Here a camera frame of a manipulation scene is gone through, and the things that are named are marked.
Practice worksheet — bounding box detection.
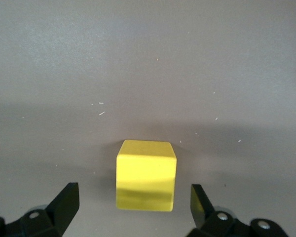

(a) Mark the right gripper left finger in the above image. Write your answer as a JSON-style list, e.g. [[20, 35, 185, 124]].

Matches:
[[0, 182, 80, 237]]

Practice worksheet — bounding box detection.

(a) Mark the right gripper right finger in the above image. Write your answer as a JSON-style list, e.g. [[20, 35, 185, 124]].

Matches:
[[187, 184, 291, 237]]

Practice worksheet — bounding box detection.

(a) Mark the yellow wooden block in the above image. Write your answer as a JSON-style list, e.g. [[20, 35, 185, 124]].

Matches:
[[115, 139, 178, 213]]

